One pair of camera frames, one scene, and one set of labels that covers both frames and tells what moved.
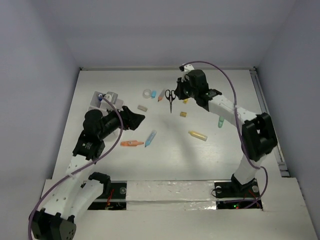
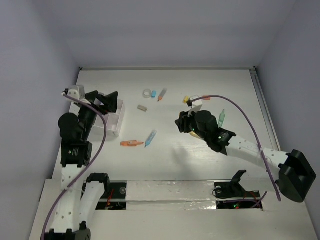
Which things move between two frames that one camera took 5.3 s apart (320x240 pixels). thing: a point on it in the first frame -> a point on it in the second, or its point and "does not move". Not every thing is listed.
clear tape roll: [147, 93] does not move
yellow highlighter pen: [199, 136] does not move
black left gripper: [131, 120] -> [109, 103]
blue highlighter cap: [153, 94] does not move
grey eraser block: [143, 108] does not move
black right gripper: [180, 85] -> [183, 121]
